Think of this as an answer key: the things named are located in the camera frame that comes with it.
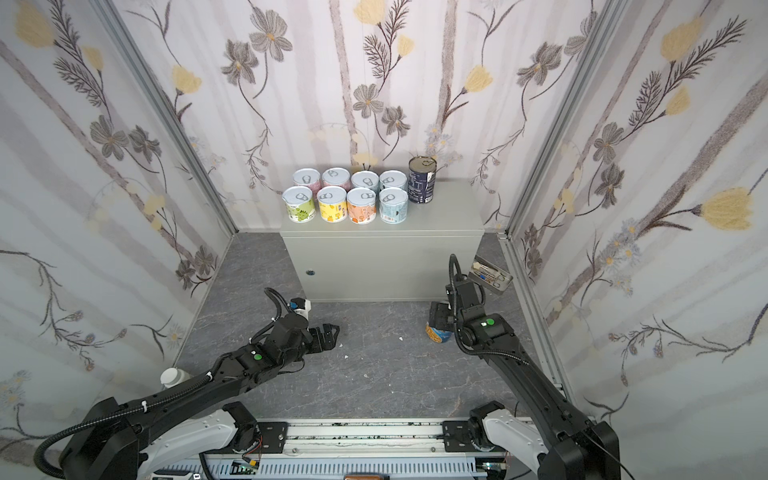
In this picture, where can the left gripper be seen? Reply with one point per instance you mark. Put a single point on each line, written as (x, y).
(315, 336)

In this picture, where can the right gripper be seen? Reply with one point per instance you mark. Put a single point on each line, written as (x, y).
(441, 318)

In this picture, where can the teal label can front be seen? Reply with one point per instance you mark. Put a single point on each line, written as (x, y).
(393, 205)

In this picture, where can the teal label can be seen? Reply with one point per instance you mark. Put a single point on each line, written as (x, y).
(393, 179)
(393, 205)
(366, 179)

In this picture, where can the orange label can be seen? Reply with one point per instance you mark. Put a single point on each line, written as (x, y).
(361, 205)

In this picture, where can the black label can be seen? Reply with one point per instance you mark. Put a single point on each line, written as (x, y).
(421, 179)

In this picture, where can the yellow label can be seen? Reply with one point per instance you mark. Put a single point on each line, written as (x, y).
(332, 202)

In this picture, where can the green label can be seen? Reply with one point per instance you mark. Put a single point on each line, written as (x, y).
(299, 203)

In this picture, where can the pink label can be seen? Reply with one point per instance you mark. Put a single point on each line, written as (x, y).
(308, 177)
(337, 176)

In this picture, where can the blue corn label can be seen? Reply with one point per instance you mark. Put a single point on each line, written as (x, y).
(438, 335)

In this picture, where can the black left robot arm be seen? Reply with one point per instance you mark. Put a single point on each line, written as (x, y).
(113, 441)

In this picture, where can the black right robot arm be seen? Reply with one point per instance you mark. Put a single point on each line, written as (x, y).
(561, 442)

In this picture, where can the grey metal cabinet counter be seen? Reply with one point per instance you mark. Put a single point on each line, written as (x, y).
(388, 262)

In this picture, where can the small tray of items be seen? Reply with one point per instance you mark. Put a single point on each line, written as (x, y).
(496, 279)

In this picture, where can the white plastic bottle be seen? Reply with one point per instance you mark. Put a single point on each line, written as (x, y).
(171, 377)

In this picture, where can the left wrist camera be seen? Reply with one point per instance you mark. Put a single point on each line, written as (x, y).
(300, 306)

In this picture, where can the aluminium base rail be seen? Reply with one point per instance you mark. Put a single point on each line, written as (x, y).
(406, 448)

